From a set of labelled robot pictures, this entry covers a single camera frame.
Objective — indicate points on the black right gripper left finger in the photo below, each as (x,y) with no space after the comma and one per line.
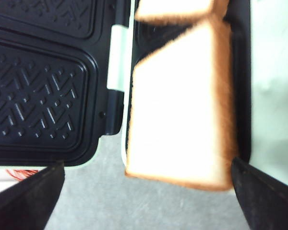
(29,204)

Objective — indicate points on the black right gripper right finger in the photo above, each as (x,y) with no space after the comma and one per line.
(262,198)

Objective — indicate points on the white bread slice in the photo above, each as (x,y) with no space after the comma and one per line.
(182,121)
(163,12)

